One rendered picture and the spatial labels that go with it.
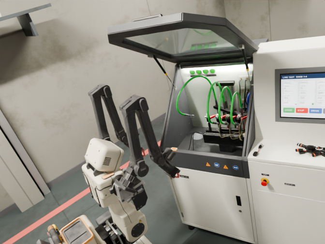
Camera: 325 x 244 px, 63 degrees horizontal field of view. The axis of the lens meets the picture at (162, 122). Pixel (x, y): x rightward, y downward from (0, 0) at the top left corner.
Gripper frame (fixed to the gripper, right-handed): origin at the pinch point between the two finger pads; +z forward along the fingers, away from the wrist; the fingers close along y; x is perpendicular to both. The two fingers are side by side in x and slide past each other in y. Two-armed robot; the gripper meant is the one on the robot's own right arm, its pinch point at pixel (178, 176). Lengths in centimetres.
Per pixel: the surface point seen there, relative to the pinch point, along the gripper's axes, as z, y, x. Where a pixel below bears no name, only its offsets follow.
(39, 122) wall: -10, 240, 40
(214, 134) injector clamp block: 23, 14, -44
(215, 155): 18.4, -1.2, -28.3
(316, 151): 27, -54, -59
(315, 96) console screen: 10, -44, -86
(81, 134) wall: 48, 240, 21
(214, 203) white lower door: 60, 6, -3
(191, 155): 16.2, 16.0, -19.6
